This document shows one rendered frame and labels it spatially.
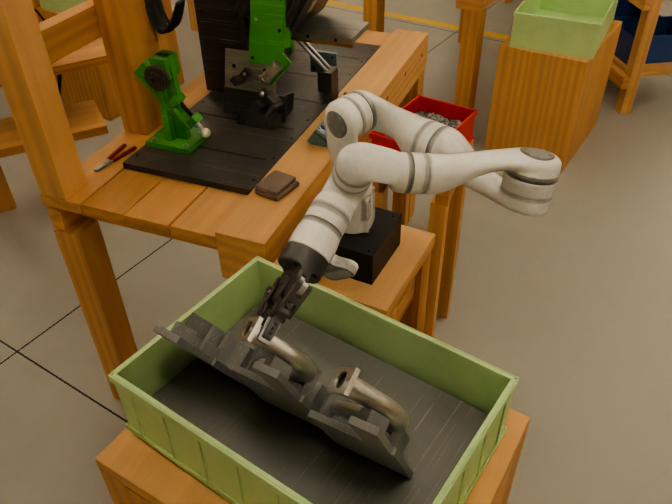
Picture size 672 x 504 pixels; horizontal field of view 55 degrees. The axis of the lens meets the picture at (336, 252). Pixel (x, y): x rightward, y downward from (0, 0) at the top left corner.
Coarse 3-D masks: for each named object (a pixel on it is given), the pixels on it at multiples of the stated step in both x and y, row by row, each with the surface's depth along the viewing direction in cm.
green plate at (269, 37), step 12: (252, 0) 193; (264, 0) 191; (276, 0) 190; (252, 12) 194; (264, 12) 193; (276, 12) 191; (252, 24) 195; (264, 24) 194; (276, 24) 193; (252, 36) 197; (264, 36) 195; (276, 36) 194; (288, 36) 199; (252, 48) 198; (264, 48) 197; (276, 48) 195; (252, 60) 200; (264, 60) 198
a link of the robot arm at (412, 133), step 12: (372, 96) 135; (372, 108) 135; (384, 108) 133; (396, 108) 132; (384, 120) 134; (396, 120) 130; (408, 120) 127; (420, 120) 125; (432, 120) 126; (384, 132) 137; (396, 132) 129; (408, 132) 125; (420, 132) 123; (432, 132) 122; (408, 144) 125; (420, 144) 123
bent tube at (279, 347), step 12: (252, 324) 95; (240, 336) 97; (252, 336) 94; (276, 336) 97; (264, 348) 97; (276, 348) 97; (288, 348) 98; (264, 360) 119; (288, 360) 98; (300, 360) 99; (300, 372) 100; (312, 372) 102
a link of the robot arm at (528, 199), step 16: (448, 128) 122; (432, 144) 121; (448, 144) 120; (464, 144) 121; (480, 176) 118; (496, 176) 120; (480, 192) 118; (496, 192) 115; (512, 192) 112; (528, 192) 110; (544, 192) 110; (512, 208) 113; (528, 208) 112; (544, 208) 112
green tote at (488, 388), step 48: (240, 288) 141; (336, 336) 140; (384, 336) 130; (144, 384) 125; (432, 384) 129; (480, 384) 121; (144, 432) 123; (192, 432) 108; (480, 432) 107; (240, 480) 108
